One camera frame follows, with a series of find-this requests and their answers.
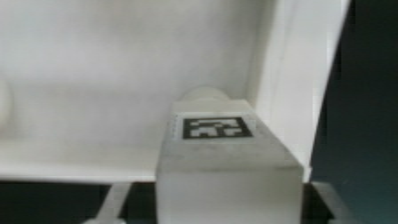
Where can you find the white table leg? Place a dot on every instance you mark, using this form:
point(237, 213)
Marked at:
point(228, 173)

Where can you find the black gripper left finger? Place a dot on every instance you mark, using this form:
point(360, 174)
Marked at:
point(129, 207)

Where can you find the white square tabletop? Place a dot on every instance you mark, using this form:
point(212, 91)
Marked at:
point(102, 60)

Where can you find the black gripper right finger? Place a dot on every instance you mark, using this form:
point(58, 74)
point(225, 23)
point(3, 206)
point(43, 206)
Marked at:
point(324, 208)

